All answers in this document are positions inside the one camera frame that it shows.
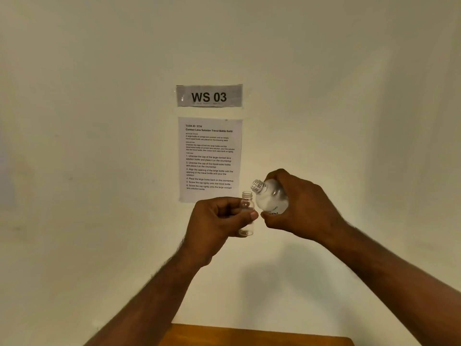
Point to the grey wall sign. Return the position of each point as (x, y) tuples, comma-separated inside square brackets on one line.
[(209, 96)]

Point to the person's left hand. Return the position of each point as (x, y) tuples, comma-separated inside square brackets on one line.
[(209, 230)]

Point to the large clear solution bottle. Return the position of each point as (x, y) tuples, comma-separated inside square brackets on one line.
[(273, 198)]

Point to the person's left forearm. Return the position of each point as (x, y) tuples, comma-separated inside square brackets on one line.
[(151, 306)]

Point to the person's right hand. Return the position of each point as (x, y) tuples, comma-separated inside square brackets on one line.
[(309, 208)]

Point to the white instruction paper sheet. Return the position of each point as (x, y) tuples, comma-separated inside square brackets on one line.
[(209, 158)]

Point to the small clear bottle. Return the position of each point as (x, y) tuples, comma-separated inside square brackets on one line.
[(247, 201)]

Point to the person's right forearm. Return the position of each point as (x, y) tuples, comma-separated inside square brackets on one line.
[(403, 284)]

